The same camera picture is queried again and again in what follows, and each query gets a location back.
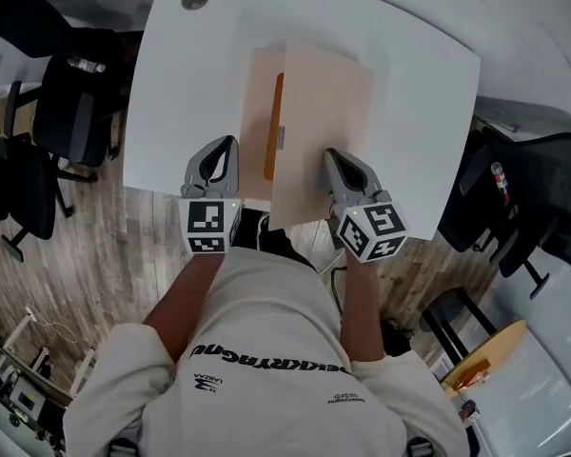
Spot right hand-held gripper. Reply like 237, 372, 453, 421
324, 148, 409, 264

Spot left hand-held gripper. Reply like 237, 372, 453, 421
178, 134, 245, 255

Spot pink folder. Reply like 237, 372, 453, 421
240, 38, 377, 231

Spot person's left forearm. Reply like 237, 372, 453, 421
142, 252, 226, 365

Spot person's right forearm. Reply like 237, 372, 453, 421
338, 249, 386, 357

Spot white table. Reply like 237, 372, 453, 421
122, 0, 482, 243

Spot person's black trousers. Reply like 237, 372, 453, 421
241, 209, 318, 270

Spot red label bottle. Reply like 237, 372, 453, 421
490, 162, 511, 204

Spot clear water bottle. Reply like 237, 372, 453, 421
66, 56, 107, 74

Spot round wooden table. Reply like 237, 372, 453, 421
418, 287, 529, 400

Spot person's white shirt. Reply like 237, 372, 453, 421
62, 246, 470, 457

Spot orange box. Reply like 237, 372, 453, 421
449, 357, 492, 392

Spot cluttered workbench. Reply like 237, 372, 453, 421
0, 314, 99, 447

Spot white power cable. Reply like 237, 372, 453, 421
24, 305, 78, 346

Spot black strap buckle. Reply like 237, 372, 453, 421
108, 438, 139, 457
406, 436, 434, 457

